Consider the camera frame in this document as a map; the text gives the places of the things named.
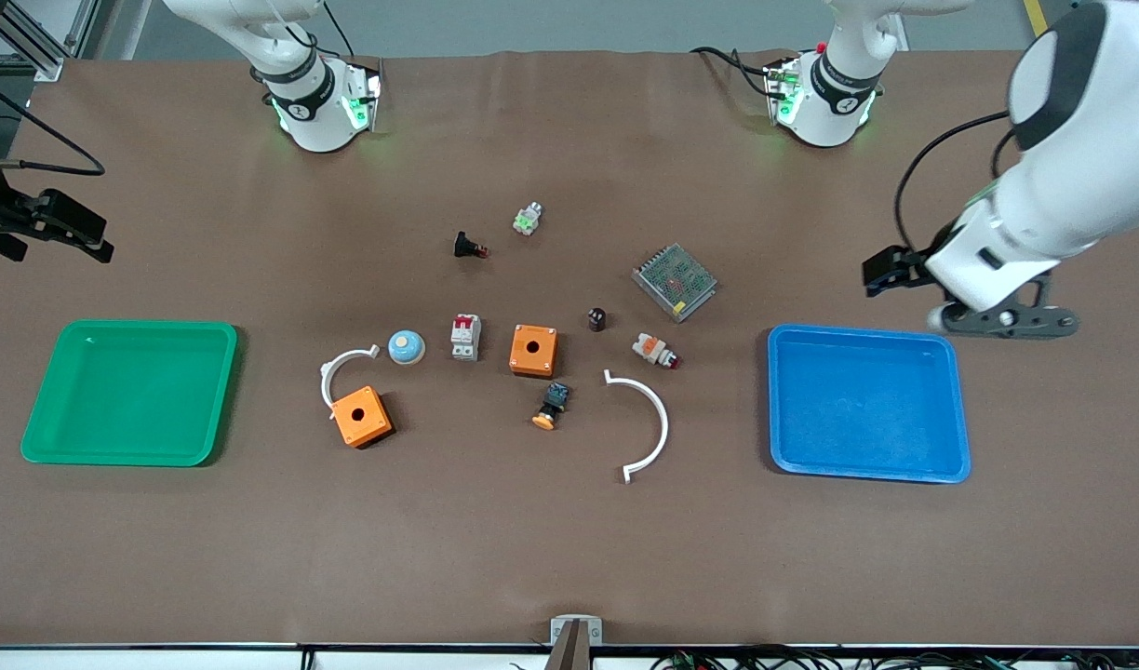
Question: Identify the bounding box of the black orange-capped push button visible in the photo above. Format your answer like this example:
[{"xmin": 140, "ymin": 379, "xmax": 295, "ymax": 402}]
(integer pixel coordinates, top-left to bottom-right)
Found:
[{"xmin": 530, "ymin": 380, "xmax": 572, "ymax": 432}]

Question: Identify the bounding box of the grey metal camera bracket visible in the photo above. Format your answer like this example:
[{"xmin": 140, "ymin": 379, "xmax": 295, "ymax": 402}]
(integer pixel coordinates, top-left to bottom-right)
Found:
[{"xmin": 543, "ymin": 614, "xmax": 605, "ymax": 670}]

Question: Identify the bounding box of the blue dome buzzer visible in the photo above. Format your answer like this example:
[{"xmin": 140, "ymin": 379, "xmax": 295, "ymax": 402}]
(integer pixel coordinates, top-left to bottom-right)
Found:
[{"xmin": 387, "ymin": 329, "xmax": 428, "ymax": 368}]

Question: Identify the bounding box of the large white curved plastic piece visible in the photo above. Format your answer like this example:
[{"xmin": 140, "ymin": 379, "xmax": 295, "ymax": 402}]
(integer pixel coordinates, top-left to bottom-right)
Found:
[{"xmin": 602, "ymin": 368, "xmax": 671, "ymax": 486}]

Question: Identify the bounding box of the black base power cable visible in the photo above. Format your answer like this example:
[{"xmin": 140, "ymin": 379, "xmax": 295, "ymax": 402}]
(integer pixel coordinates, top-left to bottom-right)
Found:
[{"xmin": 690, "ymin": 46, "xmax": 777, "ymax": 100}]

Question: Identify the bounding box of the metal mesh power supply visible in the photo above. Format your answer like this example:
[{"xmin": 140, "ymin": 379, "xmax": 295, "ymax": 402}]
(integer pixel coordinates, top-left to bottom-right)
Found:
[{"xmin": 631, "ymin": 242, "xmax": 720, "ymax": 325}]

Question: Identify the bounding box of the white red circuit breaker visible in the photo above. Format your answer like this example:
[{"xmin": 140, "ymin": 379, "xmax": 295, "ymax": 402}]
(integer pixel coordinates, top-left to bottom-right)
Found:
[{"xmin": 449, "ymin": 313, "xmax": 484, "ymax": 363}]

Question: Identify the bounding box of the red white push-button switch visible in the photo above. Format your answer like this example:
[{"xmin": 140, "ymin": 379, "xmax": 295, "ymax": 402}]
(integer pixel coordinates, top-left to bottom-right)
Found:
[{"xmin": 631, "ymin": 332, "xmax": 682, "ymax": 372}]

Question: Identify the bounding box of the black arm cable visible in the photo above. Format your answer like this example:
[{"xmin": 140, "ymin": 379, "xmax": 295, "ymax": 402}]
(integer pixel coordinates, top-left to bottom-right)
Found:
[
  {"xmin": 0, "ymin": 73, "xmax": 106, "ymax": 178},
  {"xmin": 893, "ymin": 110, "xmax": 1019, "ymax": 254}
]

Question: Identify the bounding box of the small white curved plastic piece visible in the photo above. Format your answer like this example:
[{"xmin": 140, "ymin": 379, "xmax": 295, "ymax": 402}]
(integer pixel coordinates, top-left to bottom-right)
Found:
[{"xmin": 319, "ymin": 344, "xmax": 382, "ymax": 421}]

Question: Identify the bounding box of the aluminium frame profile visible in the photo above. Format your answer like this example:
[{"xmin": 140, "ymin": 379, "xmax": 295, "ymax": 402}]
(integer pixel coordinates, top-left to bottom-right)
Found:
[{"xmin": 0, "ymin": 0, "xmax": 101, "ymax": 83}]

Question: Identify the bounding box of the blue plastic tray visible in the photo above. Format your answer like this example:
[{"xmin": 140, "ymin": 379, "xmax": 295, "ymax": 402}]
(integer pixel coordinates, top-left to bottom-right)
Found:
[{"xmin": 767, "ymin": 323, "xmax": 972, "ymax": 485}]

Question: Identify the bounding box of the orange button box with hole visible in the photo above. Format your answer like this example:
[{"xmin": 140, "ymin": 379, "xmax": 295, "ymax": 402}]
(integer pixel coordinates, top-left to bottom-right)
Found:
[
  {"xmin": 330, "ymin": 384, "xmax": 395, "ymax": 450},
  {"xmin": 508, "ymin": 323, "xmax": 561, "ymax": 380}
]

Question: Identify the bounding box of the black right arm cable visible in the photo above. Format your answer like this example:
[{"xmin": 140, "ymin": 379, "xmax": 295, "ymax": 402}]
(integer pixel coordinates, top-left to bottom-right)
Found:
[{"xmin": 0, "ymin": 73, "xmax": 106, "ymax": 178}]

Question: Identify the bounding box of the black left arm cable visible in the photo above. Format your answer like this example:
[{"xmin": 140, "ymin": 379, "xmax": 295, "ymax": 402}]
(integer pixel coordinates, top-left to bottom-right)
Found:
[{"xmin": 893, "ymin": 110, "xmax": 1019, "ymax": 254}]

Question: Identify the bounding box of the green plastic tray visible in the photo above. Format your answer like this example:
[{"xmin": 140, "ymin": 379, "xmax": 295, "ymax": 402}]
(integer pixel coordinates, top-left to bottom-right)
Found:
[{"xmin": 20, "ymin": 319, "xmax": 239, "ymax": 467}]

